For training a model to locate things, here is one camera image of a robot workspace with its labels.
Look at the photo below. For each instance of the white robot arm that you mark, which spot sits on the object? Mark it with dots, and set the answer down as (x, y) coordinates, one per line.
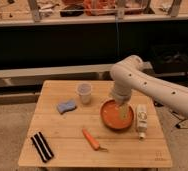
(127, 75)

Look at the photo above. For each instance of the beige sponge end effector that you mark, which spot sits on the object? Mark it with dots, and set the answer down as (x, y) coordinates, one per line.
(123, 111)

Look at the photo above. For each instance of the blue sponge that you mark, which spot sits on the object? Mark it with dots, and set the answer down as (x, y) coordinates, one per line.
(66, 106)

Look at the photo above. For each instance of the orange object on shelf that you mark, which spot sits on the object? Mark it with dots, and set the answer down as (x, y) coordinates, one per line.
(110, 7)

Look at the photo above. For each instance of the translucent plastic cup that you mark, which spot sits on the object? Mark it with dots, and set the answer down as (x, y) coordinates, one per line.
(84, 91)

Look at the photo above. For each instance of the orange round plate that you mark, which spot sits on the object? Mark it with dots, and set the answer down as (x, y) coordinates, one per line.
(110, 116)

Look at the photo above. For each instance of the white squeeze bottle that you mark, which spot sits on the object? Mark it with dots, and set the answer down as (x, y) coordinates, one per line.
(141, 120)

